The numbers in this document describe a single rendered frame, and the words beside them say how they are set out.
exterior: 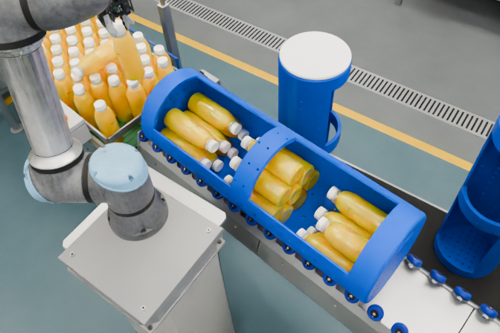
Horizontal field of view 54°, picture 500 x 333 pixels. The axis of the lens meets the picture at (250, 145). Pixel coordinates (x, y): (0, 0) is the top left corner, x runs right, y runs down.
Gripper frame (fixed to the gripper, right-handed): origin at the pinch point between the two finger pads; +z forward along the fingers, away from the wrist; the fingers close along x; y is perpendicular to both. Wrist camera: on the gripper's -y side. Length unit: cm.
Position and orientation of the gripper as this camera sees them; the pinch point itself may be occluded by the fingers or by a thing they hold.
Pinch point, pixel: (118, 29)
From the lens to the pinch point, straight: 161.0
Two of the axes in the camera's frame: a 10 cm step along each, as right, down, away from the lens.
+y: 6.9, 5.6, -4.6
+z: 0.6, 5.9, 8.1
